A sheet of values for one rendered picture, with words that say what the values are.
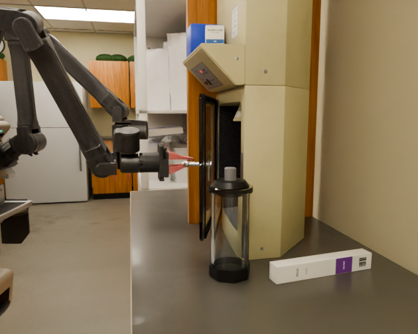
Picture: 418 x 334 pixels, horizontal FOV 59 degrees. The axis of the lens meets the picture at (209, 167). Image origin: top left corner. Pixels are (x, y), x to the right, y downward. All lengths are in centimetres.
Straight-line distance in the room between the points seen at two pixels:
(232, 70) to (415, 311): 67
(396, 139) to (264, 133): 38
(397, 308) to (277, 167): 42
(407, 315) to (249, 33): 72
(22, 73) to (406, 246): 132
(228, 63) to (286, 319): 60
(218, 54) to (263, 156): 29
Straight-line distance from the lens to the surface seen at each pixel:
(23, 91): 147
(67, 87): 98
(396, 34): 120
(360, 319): 84
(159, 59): 235
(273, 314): 81
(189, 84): 132
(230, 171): 88
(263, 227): 104
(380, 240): 124
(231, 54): 97
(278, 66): 101
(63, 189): 600
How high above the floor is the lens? 134
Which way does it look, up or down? 8 degrees down
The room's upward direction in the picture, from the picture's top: straight up
